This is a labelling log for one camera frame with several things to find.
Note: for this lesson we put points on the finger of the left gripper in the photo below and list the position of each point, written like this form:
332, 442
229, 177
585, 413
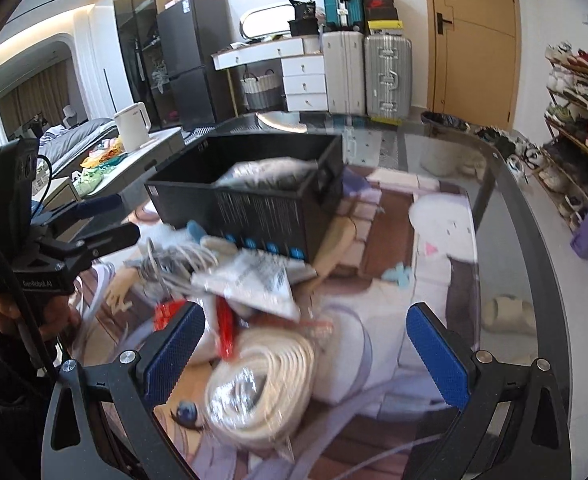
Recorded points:
74, 211
104, 243

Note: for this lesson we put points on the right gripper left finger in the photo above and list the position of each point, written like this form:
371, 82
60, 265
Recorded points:
101, 422

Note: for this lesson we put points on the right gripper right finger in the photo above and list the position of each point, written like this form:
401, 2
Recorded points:
533, 442

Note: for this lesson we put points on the left hand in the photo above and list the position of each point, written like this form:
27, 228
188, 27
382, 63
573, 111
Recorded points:
58, 315

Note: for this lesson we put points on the grey side cabinet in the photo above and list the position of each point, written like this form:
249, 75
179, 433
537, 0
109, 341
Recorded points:
86, 165

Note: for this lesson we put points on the white electric kettle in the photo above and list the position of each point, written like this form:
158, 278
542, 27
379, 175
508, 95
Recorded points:
133, 124

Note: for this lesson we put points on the white blue plush toy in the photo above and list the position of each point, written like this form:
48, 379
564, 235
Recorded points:
217, 245

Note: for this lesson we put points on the red balloon glue packet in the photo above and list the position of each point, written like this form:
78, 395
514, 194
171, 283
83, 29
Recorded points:
195, 331

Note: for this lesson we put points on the grey printed pouch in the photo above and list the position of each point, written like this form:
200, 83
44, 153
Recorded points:
260, 280

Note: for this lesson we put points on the black cardboard box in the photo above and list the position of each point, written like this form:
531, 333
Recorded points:
290, 221

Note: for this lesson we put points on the black refrigerator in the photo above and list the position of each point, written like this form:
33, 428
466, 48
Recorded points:
191, 32

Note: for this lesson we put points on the striped woven basket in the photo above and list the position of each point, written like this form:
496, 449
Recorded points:
263, 92

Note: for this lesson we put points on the anime print table mat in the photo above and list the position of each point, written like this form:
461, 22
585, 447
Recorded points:
373, 408

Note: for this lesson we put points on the white desk with drawers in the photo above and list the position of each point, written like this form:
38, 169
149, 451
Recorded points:
302, 68

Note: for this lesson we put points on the oval black-framed mirror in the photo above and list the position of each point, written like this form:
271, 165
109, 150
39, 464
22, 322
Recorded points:
266, 22

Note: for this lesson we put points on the black cat-ear bag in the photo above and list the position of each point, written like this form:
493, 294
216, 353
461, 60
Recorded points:
305, 21

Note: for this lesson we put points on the wooden shoe rack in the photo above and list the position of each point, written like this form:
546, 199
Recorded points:
563, 169

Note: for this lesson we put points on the white hard suitcase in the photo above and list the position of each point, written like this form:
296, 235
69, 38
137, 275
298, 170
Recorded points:
343, 57

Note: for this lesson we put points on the silver aluminium suitcase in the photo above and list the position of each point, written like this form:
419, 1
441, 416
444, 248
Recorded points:
388, 71

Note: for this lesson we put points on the stack of shoe boxes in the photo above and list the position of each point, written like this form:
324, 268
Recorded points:
382, 17

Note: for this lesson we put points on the wooden door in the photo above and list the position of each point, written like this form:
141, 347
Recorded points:
474, 59

